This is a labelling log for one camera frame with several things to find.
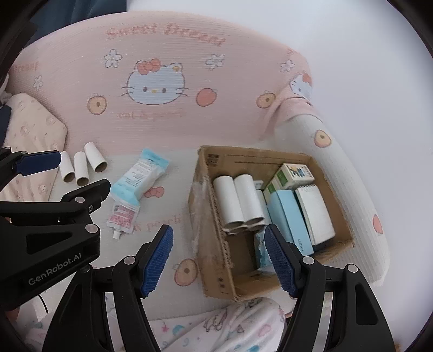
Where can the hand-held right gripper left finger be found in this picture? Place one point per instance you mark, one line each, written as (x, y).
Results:
(157, 260)

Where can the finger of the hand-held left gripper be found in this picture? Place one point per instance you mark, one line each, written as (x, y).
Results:
(40, 162)
(91, 193)

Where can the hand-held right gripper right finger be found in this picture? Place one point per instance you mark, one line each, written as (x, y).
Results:
(280, 264)

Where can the white paper tube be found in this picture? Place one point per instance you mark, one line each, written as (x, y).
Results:
(226, 199)
(93, 154)
(67, 171)
(236, 230)
(257, 227)
(80, 167)
(248, 196)

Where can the pink white cream tube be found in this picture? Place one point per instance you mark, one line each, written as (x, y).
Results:
(121, 216)

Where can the blue face mask packet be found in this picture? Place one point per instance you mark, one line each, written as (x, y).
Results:
(138, 179)

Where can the brown cardboard box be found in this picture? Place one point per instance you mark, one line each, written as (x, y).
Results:
(216, 267)

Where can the small blue packet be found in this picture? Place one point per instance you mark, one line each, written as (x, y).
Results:
(260, 254)

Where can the pink floral pillow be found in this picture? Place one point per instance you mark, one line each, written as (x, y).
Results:
(33, 132)

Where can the light blue box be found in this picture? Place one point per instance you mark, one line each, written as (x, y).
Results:
(287, 213)

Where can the white spiral notepad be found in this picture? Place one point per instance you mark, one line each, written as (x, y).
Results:
(316, 213)

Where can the person's printed pajamas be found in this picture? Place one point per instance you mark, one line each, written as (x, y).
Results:
(220, 325)

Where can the green white cartoon carton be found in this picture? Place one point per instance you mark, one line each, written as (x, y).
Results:
(294, 176)

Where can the dark blue curtain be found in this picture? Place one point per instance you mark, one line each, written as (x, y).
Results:
(84, 8)

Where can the pink cartoon cat printed blanket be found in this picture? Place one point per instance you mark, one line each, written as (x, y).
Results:
(220, 67)

